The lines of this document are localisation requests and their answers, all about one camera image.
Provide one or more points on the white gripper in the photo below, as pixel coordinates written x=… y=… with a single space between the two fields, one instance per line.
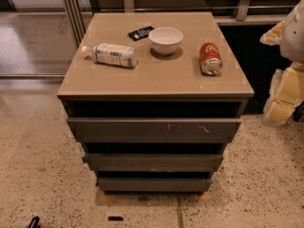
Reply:
x=294 y=35

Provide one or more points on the grey drawer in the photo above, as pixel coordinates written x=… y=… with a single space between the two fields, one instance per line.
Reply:
x=126 y=130
x=153 y=162
x=154 y=185

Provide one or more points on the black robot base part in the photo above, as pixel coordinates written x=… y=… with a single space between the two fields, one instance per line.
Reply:
x=299 y=113

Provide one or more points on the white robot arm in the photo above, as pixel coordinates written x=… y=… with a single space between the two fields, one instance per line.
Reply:
x=287 y=86

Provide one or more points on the grey drawer cabinet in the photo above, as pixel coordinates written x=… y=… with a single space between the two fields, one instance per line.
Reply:
x=159 y=87

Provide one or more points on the red soda can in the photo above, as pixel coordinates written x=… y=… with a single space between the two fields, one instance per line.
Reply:
x=209 y=59

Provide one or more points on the white ceramic bowl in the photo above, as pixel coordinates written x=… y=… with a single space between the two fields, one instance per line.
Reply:
x=165 y=41

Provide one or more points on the black snack packet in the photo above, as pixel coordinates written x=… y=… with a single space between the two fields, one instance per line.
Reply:
x=140 y=33

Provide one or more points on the clear plastic water bottle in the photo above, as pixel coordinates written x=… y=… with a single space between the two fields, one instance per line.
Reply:
x=109 y=54

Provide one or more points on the black object floor corner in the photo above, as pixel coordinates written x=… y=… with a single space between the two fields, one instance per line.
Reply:
x=34 y=223

